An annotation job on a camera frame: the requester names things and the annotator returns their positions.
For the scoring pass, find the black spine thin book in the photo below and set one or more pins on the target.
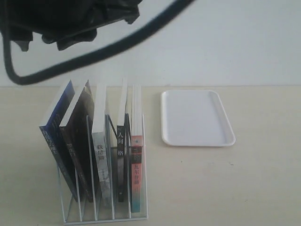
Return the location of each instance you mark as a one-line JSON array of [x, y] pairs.
[[121, 136]]

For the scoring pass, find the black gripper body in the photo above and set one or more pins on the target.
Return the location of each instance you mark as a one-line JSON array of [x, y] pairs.
[[64, 22]]

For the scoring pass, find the pink teal lake book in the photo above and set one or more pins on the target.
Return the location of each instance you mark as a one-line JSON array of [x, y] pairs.
[[136, 148]]

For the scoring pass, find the white plastic tray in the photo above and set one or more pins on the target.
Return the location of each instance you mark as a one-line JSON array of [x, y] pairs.
[[194, 118]]

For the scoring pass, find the grey white spine book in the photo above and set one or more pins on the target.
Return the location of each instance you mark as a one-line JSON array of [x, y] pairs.
[[101, 142]]

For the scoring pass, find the white wire book rack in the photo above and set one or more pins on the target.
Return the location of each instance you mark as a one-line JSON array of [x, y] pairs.
[[97, 212]]

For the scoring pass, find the blue moon cover book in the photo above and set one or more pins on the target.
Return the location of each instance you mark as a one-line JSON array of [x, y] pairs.
[[50, 130]]

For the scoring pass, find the dark brown cover book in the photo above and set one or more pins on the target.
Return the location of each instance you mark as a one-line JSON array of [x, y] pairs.
[[73, 128]]

